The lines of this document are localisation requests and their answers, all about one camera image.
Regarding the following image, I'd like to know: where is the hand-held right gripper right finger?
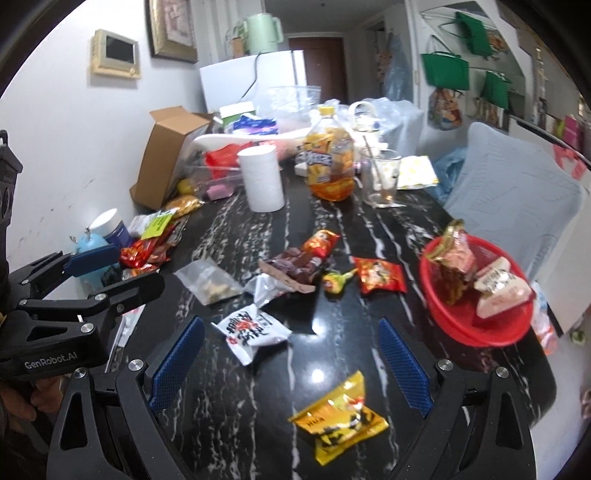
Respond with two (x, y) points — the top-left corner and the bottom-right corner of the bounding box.
(378, 318), (539, 480)

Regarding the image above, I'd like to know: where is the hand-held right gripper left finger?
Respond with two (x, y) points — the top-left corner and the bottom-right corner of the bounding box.
(44, 316), (206, 480)

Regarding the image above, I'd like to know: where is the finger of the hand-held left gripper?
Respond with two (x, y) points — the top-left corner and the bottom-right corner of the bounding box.
(18, 272), (166, 333)
(7, 244), (122, 301)

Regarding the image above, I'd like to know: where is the clear zip bag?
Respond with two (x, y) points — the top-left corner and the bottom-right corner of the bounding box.
(174, 258), (245, 306)

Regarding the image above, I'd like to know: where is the red plastic basket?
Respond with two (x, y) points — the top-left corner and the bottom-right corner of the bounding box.
(419, 234), (537, 348)

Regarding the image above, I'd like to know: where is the white snack packet red print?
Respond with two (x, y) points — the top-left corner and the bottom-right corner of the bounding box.
(211, 305), (293, 366)

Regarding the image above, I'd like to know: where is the yellow snack packet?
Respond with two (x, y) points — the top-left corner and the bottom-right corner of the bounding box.
(287, 370), (390, 466)

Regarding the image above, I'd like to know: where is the silver foil packet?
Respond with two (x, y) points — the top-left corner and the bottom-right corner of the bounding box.
(244, 273), (296, 309)

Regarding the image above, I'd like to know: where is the dark brown snack packet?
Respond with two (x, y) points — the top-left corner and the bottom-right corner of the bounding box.
(259, 247), (333, 294)

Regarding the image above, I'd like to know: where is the person's left hand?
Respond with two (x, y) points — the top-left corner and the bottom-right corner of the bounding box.
(0, 381), (38, 444)

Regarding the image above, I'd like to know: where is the light blue figurine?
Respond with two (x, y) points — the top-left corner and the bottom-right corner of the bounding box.
(69, 226), (109, 282)

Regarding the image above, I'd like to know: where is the blue white jar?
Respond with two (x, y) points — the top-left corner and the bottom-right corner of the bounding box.
(90, 208), (132, 247)

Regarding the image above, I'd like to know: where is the pile of snack packets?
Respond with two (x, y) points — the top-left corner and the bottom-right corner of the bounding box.
(121, 208), (190, 271)

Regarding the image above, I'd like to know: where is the pink white flat packet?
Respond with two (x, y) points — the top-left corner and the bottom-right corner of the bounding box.
(105, 307), (144, 372)

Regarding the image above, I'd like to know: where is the small red snack packet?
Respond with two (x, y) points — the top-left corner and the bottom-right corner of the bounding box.
(353, 257), (408, 295)

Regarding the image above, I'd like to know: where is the golden snack packet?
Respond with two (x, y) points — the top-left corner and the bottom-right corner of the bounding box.
(164, 195), (205, 219)

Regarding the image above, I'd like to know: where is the yellow lollipop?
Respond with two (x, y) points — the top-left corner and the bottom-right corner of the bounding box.
(322, 268), (358, 295)

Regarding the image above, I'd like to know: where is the gold brown snack packet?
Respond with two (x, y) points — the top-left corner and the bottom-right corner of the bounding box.
(426, 219), (477, 305)

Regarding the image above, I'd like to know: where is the white pink snack packet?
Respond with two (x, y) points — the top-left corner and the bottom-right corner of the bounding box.
(473, 257), (534, 319)

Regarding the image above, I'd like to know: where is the clear plastic container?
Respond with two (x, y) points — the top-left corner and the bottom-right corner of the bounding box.
(182, 152), (245, 199)

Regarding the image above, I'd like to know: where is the open cardboard box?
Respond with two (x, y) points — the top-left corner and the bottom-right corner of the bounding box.
(129, 106), (215, 210)

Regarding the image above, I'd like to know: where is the orange white snack packet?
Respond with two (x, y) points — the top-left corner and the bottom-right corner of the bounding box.
(531, 281), (559, 356)

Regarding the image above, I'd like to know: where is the orange-red snack packet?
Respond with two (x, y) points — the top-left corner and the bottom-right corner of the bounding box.
(300, 229), (341, 259)

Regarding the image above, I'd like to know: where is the large red packet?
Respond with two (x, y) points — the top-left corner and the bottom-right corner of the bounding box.
(204, 143), (254, 181)

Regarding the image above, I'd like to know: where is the white paper towel roll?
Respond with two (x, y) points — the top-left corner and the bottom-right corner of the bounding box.
(237, 144), (286, 213)

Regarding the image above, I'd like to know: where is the clear plastic cup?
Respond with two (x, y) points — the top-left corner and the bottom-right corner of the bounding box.
(359, 148), (402, 208)

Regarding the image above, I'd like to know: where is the yellow spotted white packet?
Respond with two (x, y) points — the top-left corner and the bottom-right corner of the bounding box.
(397, 155), (439, 190)

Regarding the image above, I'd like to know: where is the grey chair back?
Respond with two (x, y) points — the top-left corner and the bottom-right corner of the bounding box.
(443, 122), (585, 282)

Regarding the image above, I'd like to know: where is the green white box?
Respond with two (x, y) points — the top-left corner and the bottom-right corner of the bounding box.
(218, 102), (257, 125)

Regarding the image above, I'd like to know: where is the blue white packet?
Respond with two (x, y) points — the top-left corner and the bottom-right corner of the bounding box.
(233, 114), (280, 137)

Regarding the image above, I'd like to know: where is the blue plastic bag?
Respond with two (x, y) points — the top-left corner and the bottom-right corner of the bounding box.
(434, 148), (472, 195)

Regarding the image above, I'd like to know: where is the thin stirring stick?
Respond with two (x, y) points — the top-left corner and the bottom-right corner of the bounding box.
(362, 135), (385, 195)

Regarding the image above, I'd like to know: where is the iced tea bottle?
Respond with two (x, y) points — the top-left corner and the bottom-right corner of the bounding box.
(305, 105), (357, 202)

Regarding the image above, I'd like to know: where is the white refrigerator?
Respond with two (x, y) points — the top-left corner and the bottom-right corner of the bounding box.
(199, 50), (308, 116)

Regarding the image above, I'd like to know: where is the clear plastic tub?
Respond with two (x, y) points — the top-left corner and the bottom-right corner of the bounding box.
(265, 85), (321, 130)

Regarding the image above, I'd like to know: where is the framed picture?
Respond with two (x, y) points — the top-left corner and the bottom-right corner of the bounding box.
(147, 0), (199, 64)

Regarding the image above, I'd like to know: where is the clear plastic bag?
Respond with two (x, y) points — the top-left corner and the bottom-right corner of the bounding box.
(323, 97), (423, 148)

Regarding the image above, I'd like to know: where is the colourful hanging bag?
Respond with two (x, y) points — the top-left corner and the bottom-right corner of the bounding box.
(427, 88), (464, 131)

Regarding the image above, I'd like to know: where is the pale green kettle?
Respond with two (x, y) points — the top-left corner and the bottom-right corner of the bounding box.
(242, 13), (283, 55)

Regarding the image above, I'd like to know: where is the brown door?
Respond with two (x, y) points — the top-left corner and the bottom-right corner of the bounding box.
(288, 36), (347, 104)

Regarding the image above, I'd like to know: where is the pink container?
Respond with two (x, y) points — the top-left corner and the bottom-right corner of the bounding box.
(564, 115), (583, 148)

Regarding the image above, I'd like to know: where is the large green tote bag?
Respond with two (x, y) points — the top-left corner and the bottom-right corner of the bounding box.
(420, 50), (471, 90)

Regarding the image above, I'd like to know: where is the wall intercom panel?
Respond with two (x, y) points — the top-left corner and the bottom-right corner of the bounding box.
(90, 29), (141, 79)

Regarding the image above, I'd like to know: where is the white jug with handle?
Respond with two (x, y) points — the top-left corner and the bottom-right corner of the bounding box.
(347, 102), (382, 134)

